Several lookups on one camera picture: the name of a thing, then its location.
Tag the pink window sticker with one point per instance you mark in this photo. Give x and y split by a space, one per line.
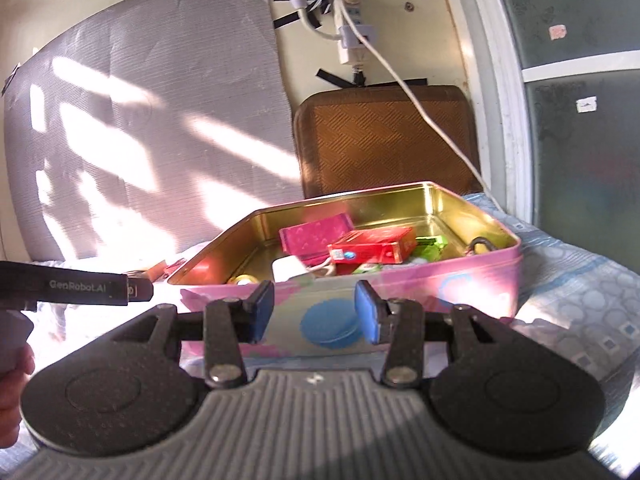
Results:
558 32

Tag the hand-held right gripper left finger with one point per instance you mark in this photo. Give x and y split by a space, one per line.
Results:
261 310

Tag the white power strip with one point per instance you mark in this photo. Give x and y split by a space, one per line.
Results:
350 42

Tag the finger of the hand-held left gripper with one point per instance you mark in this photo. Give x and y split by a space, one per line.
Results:
141 291

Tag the black tape strips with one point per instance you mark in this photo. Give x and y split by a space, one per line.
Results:
295 19

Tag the white plastic block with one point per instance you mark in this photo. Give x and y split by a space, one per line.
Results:
290 269

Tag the brown woven cushion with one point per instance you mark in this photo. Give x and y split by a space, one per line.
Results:
380 140

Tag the green snack packet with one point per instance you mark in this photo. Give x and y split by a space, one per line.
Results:
432 247

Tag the pink tin box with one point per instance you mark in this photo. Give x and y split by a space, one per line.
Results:
450 290

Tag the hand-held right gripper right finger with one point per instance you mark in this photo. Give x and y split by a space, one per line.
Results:
367 310

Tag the red cardboard box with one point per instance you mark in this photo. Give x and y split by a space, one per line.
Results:
375 247

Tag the magenta wallet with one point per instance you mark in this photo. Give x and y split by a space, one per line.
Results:
315 235

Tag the gold round object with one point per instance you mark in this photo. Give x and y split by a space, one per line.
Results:
245 280

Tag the blue patterned bed sheet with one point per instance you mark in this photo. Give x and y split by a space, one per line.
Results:
575 285

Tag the person's left hand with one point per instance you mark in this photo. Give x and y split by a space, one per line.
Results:
12 405

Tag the white framed window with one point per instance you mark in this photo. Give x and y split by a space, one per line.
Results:
505 110

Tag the white window sticker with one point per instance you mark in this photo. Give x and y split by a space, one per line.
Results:
586 105

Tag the grey padded mat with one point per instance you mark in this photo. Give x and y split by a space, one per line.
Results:
150 110

